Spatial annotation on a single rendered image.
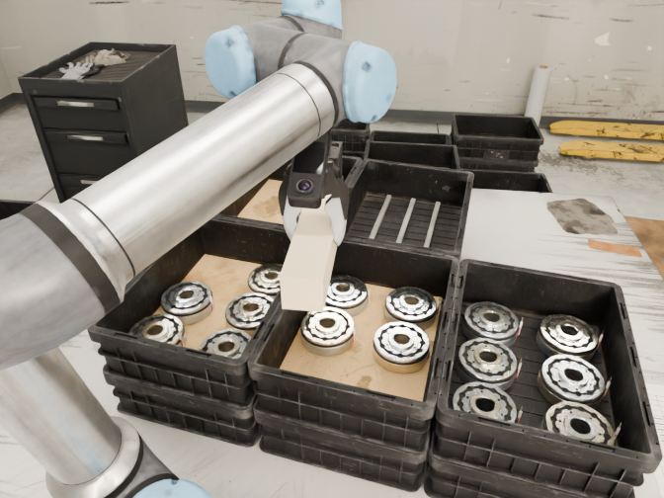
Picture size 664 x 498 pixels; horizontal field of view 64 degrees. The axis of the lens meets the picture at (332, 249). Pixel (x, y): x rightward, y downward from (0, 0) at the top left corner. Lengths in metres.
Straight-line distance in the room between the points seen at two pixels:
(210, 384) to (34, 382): 0.41
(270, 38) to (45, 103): 2.02
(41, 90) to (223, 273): 1.54
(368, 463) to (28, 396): 0.57
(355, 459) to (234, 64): 0.65
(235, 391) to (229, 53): 0.56
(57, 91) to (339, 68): 2.06
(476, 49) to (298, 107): 3.73
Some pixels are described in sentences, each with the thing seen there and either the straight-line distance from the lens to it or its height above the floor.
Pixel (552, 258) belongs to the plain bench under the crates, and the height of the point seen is 0.70.
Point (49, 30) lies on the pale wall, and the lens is 4.96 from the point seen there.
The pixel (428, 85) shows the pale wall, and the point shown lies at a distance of 4.24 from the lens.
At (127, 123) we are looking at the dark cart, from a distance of 2.43.
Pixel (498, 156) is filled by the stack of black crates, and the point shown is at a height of 0.50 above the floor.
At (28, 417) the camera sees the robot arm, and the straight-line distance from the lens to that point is 0.63.
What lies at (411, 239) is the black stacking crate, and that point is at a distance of 1.32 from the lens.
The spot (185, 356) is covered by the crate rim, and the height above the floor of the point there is 0.92.
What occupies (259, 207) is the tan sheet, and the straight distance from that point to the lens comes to 1.45.
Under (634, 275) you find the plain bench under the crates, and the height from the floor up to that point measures 0.70.
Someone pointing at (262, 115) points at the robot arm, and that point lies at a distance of 0.48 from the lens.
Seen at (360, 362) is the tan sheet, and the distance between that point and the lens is 0.99.
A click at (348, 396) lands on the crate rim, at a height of 0.92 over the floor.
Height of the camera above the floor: 1.56
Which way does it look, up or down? 35 degrees down
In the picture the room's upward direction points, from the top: straight up
